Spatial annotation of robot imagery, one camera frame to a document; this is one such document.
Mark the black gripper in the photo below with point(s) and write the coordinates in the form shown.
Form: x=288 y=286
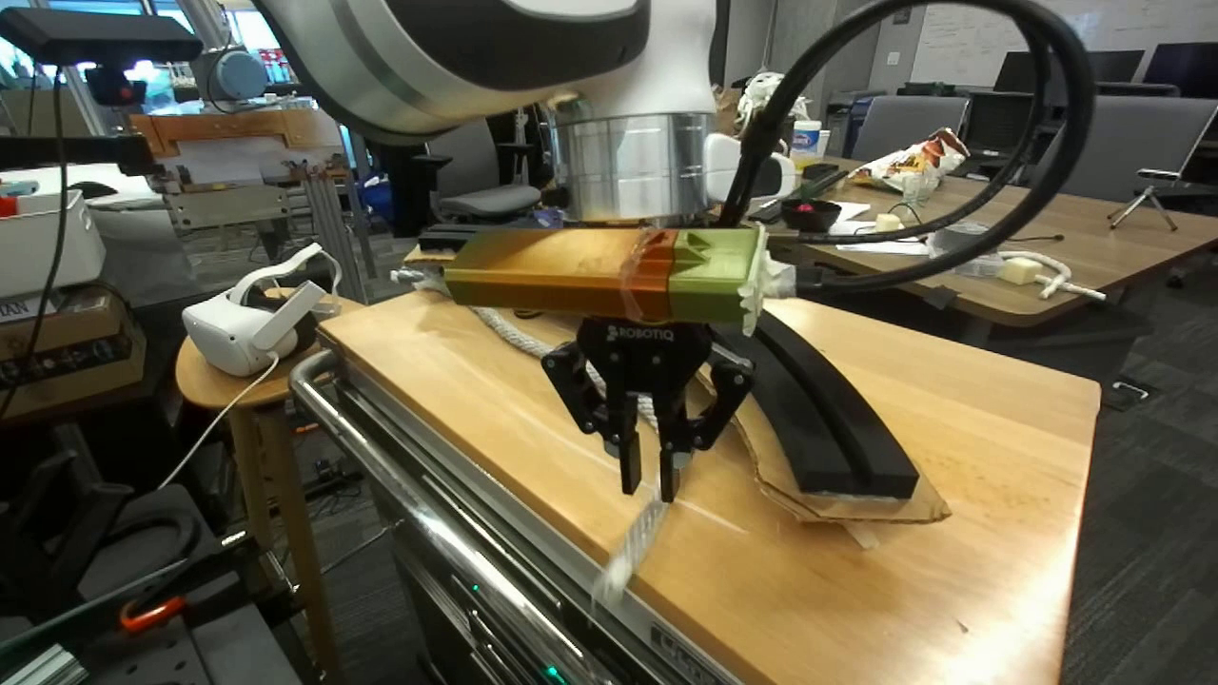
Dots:
x=647 y=354

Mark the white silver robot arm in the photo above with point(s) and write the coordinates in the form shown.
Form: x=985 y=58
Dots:
x=441 y=64

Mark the black curved track on cardboard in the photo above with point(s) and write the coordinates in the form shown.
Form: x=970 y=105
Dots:
x=838 y=433

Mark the black bowl with red item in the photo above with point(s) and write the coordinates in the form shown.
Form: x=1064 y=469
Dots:
x=810 y=215

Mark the grey office chair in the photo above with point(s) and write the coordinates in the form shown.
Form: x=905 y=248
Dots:
x=488 y=200
x=899 y=129
x=1143 y=139

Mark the white blue canister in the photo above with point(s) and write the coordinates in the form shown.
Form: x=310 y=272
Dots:
x=809 y=139

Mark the crumpled snack bag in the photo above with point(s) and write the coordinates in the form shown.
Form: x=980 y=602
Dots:
x=914 y=163

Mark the white VR headset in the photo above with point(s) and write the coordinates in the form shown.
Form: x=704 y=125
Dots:
x=232 y=338

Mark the round wooden stool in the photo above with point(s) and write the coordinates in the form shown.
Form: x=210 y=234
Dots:
x=210 y=382

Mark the wooden workbench rack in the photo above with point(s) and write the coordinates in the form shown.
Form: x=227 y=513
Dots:
x=239 y=165

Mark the long wooden conference table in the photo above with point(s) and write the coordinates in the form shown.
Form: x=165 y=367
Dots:
x=1128 y=248

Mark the black rounded loop mat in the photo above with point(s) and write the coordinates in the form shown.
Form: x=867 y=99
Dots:
x=128 y=540

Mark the small black tripod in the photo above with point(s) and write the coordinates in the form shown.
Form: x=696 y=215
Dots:
x=1143 y=195

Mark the black computer monitor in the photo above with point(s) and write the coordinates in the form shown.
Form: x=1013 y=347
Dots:
x=1116 y=65
x=1185 y=72

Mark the brown cardboard box stack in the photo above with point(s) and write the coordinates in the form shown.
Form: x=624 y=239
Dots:
x=60 y=354

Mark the white plastic box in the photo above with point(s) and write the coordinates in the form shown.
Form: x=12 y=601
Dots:
x=41 y=240

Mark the black flat overhead shelf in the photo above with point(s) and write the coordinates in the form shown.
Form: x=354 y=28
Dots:
x=90 y=35

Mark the orange green camera mount block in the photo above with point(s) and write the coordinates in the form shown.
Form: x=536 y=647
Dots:
x=558 y=272

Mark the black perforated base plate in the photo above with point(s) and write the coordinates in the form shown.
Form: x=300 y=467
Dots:
x=203 y=651

